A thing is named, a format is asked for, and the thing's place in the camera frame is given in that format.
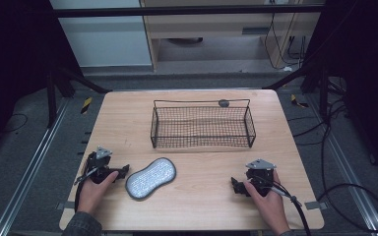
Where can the person's left hand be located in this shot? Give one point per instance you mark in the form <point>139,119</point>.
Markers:
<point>93,193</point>

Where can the grey tape strip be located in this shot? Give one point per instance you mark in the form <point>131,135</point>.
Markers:
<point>65,205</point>
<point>316,205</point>

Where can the black horizontal frame bar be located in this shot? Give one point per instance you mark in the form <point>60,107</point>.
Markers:
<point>187,10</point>

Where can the aluminium floor rail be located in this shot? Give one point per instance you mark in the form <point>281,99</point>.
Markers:
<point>351,170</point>
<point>29,167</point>

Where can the black yellow striped tape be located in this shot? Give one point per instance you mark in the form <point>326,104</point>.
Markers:
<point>298,101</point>
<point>86,105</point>

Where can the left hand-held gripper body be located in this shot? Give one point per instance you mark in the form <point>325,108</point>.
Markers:
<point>99,164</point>

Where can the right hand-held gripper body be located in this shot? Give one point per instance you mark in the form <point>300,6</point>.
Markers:
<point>260,173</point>

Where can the light wooden desk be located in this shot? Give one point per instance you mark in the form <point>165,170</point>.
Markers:
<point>210,24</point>

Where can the person's right hand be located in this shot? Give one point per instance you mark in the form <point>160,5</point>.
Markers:
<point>270,208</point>

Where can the grey oval scrubbing pad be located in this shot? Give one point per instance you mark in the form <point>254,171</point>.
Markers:
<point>151,178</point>

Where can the white cabinet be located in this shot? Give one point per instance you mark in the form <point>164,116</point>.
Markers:
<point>105,42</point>

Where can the black metal stand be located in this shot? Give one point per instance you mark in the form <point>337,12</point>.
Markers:
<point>311,78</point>
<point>62,85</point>

